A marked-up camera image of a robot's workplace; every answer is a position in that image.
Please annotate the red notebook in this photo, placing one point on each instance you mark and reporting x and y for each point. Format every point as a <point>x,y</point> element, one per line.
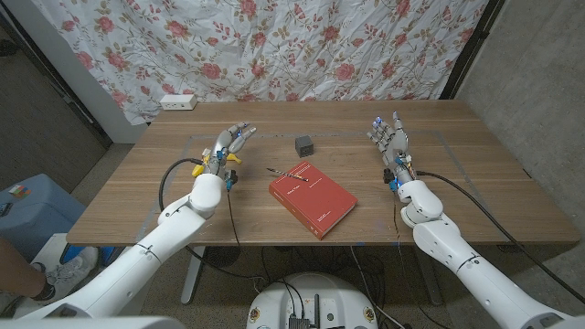
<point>315,201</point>

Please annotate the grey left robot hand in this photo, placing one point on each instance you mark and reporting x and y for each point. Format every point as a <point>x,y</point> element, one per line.
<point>228,144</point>

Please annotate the yellow toy banana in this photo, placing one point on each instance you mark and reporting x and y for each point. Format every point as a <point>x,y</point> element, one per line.
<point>198,170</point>

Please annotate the person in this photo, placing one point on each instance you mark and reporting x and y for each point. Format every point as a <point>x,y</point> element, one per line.
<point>20,272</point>

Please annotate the white power strip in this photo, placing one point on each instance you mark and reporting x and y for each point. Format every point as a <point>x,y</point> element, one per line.
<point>178,102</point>

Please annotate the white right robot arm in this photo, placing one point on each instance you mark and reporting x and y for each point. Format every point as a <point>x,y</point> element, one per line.
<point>457,251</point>

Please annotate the Rubik's cube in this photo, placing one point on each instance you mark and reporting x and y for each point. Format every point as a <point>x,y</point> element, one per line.
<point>19,190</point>

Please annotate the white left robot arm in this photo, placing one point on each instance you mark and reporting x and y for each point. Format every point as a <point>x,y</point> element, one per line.
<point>146,256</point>

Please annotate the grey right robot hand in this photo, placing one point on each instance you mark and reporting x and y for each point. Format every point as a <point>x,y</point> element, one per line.
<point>394,144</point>

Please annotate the black backdrop stand pole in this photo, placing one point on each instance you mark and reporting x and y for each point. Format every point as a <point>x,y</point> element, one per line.
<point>471,50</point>

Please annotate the blue plastic object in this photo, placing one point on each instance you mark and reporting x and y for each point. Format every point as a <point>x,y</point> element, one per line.
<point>107,255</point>

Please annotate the floral backdrop cloth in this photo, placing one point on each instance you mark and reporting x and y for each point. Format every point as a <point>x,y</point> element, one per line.
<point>274,50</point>

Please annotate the white floor board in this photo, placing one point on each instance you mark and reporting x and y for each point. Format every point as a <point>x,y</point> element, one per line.
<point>45,256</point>

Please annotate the blue storage bin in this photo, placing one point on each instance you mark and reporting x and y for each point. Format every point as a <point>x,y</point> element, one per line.
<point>36,219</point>

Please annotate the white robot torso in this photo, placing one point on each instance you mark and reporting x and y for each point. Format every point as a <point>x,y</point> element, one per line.
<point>315,292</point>

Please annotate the white table leg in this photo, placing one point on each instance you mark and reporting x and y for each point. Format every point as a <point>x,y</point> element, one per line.
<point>192,279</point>

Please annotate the grey block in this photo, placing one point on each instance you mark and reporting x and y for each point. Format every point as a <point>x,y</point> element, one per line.
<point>304,146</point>

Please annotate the black round object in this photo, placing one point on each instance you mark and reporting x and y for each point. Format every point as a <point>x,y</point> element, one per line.
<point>224,257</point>

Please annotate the grey sneaker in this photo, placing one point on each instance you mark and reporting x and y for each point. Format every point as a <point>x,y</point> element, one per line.
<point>68,274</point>

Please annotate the black mechanical pencil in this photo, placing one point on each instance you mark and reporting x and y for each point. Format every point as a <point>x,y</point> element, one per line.
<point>288,174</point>

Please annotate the grey table leg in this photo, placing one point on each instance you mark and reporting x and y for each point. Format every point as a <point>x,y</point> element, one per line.
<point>429,279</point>

